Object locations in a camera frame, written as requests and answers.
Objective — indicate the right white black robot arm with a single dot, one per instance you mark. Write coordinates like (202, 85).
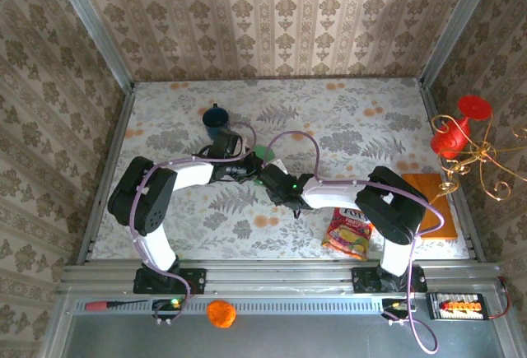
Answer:
(391, 205)

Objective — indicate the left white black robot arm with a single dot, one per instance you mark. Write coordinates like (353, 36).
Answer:
(144, 197)

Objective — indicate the dark blue mug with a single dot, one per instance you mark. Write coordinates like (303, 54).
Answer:
(216, 119)

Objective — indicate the Fox's fruit candy bag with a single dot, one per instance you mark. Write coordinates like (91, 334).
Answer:
(348, 238)

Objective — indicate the floral patterned table cover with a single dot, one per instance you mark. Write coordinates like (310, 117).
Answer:
(247, 243)

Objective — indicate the orange crumpled ball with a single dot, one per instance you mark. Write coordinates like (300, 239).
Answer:
(221, 313)

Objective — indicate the grey metal panel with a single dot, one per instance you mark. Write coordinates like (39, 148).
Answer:
(309, 337)

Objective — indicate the orange wooden board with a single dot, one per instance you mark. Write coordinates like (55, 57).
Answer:
(440, 210)

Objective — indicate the small black controller board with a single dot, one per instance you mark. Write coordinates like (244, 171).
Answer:
(166, 308)
(397, 308)

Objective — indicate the red plastic vase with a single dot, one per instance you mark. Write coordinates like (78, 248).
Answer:
(453, 136)

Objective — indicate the aluminium frame rail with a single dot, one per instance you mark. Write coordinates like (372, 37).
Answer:
(280, 277)

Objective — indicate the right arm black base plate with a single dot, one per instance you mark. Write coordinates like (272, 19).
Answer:
(360, 282)

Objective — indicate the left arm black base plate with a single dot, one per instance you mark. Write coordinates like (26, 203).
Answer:
(197, 280)

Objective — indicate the aluminium table side rail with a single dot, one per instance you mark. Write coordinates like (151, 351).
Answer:
(426, 99)
(105, 177)

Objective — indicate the aluminium corner post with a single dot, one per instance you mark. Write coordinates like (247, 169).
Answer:
(92, 24)
(457, 20)

